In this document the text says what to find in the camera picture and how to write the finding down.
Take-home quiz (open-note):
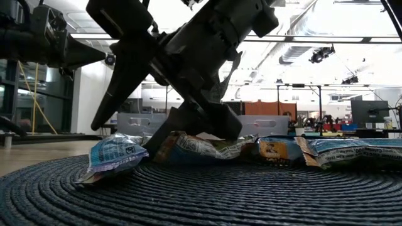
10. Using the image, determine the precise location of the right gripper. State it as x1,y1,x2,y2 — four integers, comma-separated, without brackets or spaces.
85,0,280,156

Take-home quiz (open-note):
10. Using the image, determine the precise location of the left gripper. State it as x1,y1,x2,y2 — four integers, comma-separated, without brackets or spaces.
37,30,107,80

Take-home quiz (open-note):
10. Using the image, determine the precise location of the purple yellow granola bar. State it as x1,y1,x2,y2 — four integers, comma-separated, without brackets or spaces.
153,131,259,166

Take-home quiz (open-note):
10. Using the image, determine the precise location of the blue Quaker granola bar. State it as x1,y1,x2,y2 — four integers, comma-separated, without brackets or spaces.
75,132,150,185
295,137,402,172

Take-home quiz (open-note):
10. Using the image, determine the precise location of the green orange-ended granola bar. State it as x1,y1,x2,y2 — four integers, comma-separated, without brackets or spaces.
256,136,302,166

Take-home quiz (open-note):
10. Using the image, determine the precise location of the black computer monitor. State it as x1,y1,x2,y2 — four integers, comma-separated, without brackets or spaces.
117,97,144,114
350,100,389,129

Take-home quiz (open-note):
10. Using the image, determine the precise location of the grey plastic bin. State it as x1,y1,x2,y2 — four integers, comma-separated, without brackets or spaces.
117,112,169,138
237,115,290,137

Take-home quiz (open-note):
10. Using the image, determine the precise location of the white plant pot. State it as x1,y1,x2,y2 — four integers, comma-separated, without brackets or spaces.
196,131,225,141

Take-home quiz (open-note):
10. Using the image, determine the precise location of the orange partition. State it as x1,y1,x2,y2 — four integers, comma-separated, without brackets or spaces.
244,100,298,125

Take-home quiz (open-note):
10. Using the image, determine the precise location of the round dark woven placemat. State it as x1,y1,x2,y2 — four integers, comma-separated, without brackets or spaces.
0,153,402,226

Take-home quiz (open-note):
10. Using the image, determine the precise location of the small potted cactus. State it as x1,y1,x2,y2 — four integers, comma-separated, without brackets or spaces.
295,115,306,136

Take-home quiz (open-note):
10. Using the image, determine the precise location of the overhead LED light bar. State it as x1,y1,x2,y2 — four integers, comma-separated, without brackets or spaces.
70,33,402,44

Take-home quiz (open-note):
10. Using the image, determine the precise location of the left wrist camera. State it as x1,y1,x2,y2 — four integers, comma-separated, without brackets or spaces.
35,5,68,41

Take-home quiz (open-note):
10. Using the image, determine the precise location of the yellow hanging cord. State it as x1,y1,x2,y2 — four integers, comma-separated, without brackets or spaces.
18,61,58,135

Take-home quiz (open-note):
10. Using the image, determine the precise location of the black aluminium table frame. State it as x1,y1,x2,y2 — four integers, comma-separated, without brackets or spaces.
0,131,101,151

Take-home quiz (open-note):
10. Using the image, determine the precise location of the silver ventilation duct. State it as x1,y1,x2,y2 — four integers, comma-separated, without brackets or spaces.
279,0,334,65

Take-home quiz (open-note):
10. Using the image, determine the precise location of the black background rig frame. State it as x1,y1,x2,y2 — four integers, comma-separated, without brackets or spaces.
141,80,402,136

